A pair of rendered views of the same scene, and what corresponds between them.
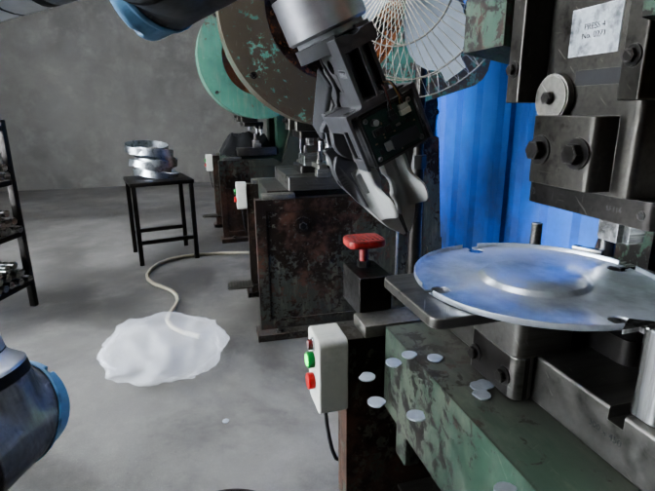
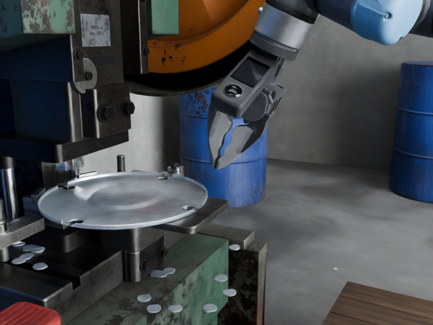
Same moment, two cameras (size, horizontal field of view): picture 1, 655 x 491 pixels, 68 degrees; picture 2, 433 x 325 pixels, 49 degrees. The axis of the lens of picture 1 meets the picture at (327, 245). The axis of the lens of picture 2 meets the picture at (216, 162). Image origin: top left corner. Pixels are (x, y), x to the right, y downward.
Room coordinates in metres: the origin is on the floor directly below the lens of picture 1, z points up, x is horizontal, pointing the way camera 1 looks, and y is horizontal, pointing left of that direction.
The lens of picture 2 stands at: (1.06, 0.40, 1.06)
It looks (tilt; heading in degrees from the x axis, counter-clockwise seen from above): 15 degrees down; 221
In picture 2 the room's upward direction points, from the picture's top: straight up
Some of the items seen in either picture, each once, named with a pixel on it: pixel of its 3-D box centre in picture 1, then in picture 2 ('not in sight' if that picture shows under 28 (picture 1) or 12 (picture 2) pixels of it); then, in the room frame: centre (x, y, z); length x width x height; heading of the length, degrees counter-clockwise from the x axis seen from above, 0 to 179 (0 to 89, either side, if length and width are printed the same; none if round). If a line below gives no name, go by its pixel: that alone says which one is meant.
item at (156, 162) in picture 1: (159, 199); not in sight; (3.31, 1.16, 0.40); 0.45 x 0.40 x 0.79; 27
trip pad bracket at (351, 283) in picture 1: (366, 313); not in sight; (0.83, -0.07, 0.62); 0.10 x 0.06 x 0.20; 15
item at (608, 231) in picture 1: (619, 225); (71, 157); (0.59, -0.37, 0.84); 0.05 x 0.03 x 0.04; 15
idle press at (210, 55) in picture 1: (292, 124); not in sight; (4.04, 0.27, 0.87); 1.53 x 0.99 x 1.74; 108
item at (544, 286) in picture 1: (533, 277); (125, 196); (0.56, -0.25, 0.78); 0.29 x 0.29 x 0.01
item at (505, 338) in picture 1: (495, 331); (149, 235); (0.55, -0.21, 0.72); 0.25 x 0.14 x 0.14; 105
